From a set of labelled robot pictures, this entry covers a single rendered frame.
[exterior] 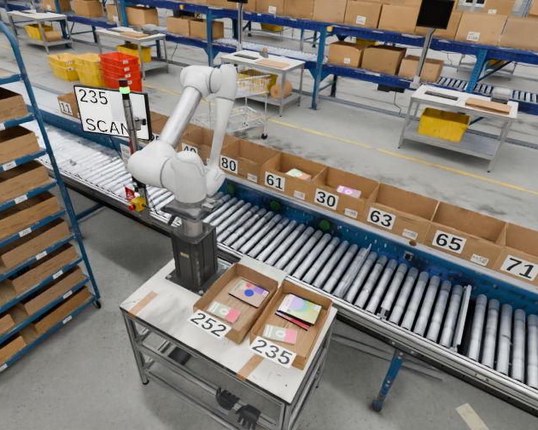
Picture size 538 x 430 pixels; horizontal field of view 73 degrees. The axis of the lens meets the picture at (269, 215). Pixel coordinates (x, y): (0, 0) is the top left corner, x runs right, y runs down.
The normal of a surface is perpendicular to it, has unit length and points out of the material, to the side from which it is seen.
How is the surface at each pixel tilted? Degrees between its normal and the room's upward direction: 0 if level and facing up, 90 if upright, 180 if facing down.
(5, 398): 0
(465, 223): 89
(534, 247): 89
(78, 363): 0
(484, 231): 89
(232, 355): 0
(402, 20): 90
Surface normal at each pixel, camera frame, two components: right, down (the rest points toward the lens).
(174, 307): 0.05, -0.81
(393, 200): -0.51, 0.47
